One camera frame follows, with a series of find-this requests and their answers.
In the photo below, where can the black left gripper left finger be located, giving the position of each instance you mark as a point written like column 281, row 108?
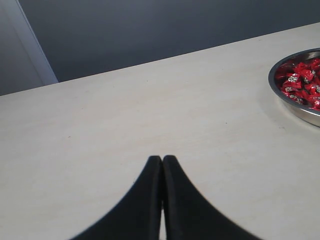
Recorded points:
column 137, row 216

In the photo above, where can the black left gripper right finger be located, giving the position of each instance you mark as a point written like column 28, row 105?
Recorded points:
column 188, row 215

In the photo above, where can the round stainless steel plate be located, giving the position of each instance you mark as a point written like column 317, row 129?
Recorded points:
column 300, row 111

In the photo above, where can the red candy wrapper packet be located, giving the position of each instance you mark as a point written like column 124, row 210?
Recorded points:
column 293, row 82

